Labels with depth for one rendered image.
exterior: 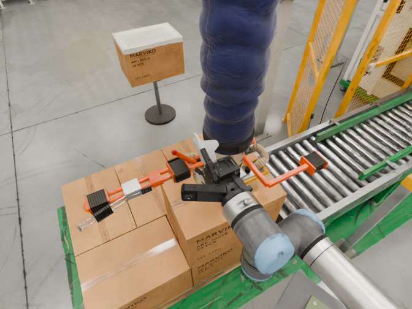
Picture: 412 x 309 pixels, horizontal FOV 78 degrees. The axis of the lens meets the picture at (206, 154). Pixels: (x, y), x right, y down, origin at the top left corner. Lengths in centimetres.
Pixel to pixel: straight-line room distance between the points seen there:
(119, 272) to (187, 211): 60
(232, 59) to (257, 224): 48
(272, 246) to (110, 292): 128
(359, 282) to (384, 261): 197
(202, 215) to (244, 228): 77
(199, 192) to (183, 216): 72
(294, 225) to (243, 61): 49
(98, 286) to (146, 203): 57
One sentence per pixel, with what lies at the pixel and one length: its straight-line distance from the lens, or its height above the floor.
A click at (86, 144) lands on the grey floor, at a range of 326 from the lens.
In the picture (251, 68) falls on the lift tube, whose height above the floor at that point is 172.
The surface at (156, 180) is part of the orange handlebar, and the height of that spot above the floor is 125.
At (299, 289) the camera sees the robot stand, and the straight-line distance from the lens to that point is 149.
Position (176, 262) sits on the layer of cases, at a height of 54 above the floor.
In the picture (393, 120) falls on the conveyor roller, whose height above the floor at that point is 52.
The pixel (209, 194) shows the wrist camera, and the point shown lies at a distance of 64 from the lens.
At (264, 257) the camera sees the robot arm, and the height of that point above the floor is 161.
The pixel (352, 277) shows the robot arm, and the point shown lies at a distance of 71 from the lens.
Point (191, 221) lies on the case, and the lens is 133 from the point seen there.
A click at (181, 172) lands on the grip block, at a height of 126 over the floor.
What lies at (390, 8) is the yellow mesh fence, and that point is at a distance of 242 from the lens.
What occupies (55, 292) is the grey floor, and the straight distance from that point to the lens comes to 246.
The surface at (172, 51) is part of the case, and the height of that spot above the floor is 90.
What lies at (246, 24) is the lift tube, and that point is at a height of 185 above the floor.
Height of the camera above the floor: 213
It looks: 48 degrees down
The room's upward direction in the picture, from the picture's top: straight up
